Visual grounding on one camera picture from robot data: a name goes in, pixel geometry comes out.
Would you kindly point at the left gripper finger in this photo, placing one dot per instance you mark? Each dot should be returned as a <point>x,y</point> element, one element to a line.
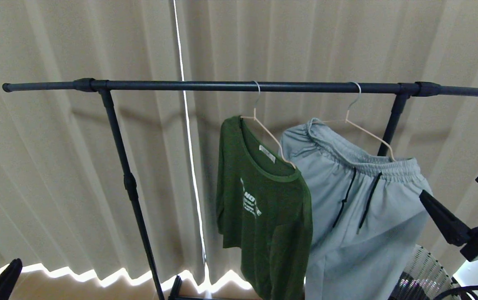
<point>3,283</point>

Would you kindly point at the pale grey garment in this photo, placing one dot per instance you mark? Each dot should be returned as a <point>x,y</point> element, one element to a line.
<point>368,258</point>

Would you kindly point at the pink clothes hanger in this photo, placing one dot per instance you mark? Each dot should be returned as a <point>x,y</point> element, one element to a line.
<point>358,93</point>
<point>256,98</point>

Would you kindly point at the green printed shirt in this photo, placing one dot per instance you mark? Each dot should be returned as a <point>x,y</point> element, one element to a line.
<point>264,233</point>

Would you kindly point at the white laundry basket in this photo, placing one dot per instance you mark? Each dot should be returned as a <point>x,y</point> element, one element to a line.
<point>422,271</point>

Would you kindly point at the black clothes rack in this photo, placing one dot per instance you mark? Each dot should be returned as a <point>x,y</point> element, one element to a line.
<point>129,183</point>

